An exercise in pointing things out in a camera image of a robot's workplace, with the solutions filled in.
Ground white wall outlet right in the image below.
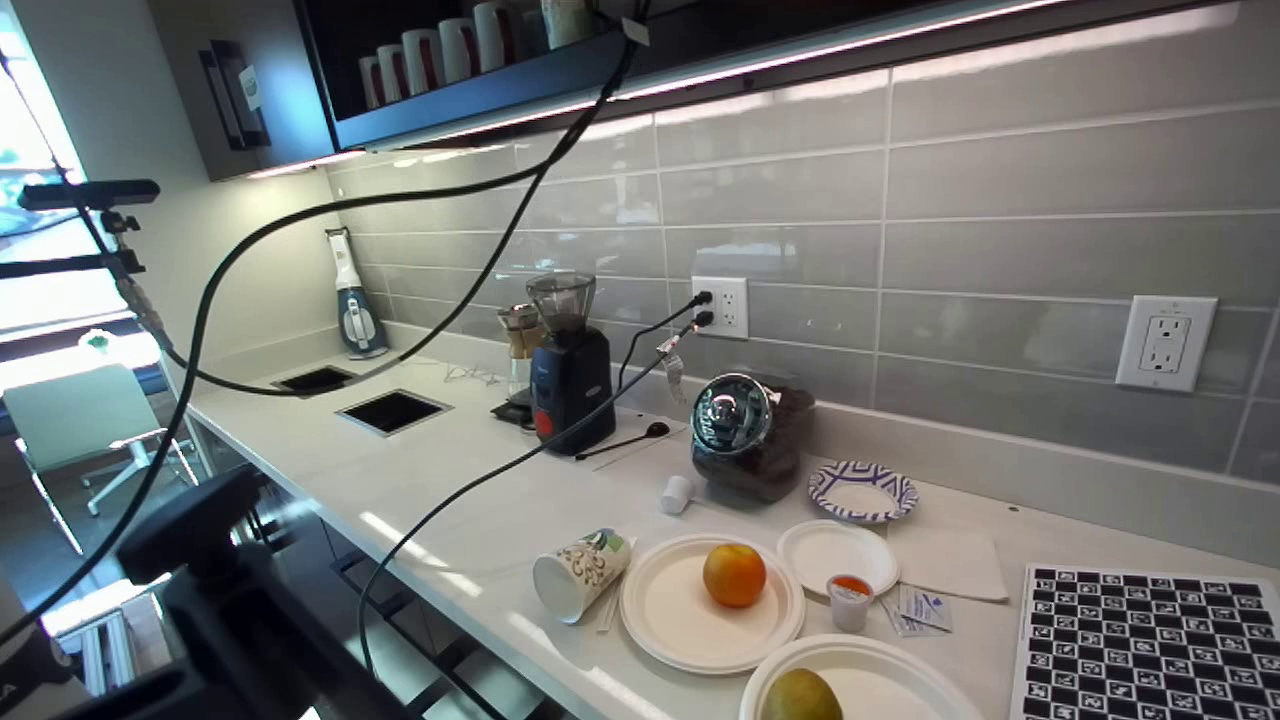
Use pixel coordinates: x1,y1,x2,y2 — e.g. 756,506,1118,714
1117,295,1216,393

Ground orange fruit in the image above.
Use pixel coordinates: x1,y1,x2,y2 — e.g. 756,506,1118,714
705,543,769,612

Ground small white bottle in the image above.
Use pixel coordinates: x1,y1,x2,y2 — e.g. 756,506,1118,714
660,475,693,517

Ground yellow-green fruit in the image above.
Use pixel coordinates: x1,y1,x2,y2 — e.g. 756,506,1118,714
759,669,842,720

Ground blue patterned paper bowl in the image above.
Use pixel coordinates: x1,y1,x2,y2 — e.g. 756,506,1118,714
804,460,921,529

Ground small sauce cup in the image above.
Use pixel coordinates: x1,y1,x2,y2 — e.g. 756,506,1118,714
827,575,874,633

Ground large white paper plate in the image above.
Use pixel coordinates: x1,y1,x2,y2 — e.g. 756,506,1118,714
619,531,804,674

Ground white office chair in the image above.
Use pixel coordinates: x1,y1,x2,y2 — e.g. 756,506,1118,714
5,362,162,510

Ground white bowl front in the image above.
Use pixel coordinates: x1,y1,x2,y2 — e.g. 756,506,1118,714
735,637,978,720

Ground black camera on stand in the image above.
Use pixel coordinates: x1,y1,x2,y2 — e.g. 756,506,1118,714
73,469,411,720

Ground black tripod camera left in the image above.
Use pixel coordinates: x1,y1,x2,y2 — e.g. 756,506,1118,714
0,181,159,280

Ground white napkin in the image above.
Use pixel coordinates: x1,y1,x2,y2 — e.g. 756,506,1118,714
891,529,1008,605

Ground black white checkerboard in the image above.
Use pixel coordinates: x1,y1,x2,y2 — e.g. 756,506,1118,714
1011,564,1280,720

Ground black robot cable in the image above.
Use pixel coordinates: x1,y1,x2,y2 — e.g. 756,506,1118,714
0,11,716,671

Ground sauce packet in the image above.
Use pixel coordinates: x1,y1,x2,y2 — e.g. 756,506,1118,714
900,586,952,633

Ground white wall outlet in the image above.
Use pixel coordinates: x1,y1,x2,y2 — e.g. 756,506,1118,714
693,274,747,335
1117,295,1216,393

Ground white wall outlet left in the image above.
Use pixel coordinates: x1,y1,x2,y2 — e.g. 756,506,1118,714
693,274,747,335

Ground small white paper plate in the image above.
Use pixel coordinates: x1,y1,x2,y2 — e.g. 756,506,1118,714
777,521,900,596

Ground dark wall shelf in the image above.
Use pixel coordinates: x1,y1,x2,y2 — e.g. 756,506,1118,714
142,0,1247,181

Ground black coffee grinder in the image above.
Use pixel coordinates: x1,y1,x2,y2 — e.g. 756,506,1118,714
528,272,616,455

